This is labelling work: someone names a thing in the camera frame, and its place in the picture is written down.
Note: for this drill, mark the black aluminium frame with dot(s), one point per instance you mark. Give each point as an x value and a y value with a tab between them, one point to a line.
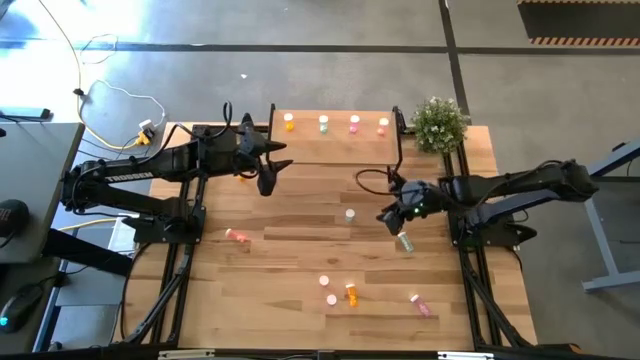
470	300
178	295

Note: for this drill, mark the grey desk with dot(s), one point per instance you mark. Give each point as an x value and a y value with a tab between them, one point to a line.
35	170

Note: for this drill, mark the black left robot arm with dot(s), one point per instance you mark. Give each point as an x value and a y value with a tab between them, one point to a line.
150	165

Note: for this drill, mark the teal pill bottle white cap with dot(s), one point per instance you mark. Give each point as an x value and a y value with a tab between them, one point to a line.
406	242
323	127
350	215

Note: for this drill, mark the grey desk frame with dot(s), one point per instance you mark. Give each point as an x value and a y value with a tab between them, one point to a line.
620	157

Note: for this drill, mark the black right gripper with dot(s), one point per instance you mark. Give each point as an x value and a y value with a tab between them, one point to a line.
417	200

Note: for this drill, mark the black flat device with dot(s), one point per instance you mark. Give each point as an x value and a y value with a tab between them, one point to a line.
25	113

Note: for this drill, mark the black computer mouse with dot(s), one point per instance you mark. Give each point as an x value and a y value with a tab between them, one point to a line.
20	307

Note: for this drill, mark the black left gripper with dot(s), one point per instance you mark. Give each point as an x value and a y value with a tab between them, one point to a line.
250	150

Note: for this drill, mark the salmon pill bottle white cap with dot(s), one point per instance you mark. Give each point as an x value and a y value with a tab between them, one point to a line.
382	131
324	280
237	235

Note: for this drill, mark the black frame wooden shelf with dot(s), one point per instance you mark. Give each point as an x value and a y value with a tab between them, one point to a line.
340	147

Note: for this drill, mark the white power adapter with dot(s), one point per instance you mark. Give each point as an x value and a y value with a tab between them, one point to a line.
146	125

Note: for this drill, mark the black hazard striped mat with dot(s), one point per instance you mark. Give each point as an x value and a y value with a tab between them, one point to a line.
580	20

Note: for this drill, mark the green potted plant black pot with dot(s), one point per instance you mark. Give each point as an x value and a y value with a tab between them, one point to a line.
440	125

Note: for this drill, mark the black round object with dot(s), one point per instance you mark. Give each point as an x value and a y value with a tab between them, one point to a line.
12	217

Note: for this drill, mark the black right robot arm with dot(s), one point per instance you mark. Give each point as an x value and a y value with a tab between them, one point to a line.
525	185

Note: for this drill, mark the magenta pill bottle white cap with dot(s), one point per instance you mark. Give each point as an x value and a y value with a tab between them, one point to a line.
331	299
421	306
354	127

